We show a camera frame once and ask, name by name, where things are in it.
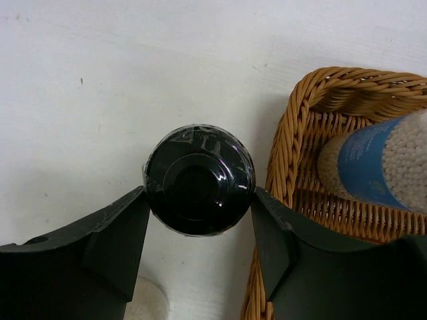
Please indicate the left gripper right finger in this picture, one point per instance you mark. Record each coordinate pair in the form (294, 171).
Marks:
(312, 272)

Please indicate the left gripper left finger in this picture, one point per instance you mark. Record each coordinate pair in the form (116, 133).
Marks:
(84, 270)

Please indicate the brown wicker divided tray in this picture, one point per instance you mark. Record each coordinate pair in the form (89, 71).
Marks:
(323, 109)

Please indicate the blue-label jar silver lid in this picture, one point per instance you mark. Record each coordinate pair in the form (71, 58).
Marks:
(383, 164)

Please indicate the black pointed-cap spice bottle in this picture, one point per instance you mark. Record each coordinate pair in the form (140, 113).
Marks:
(199, 180)

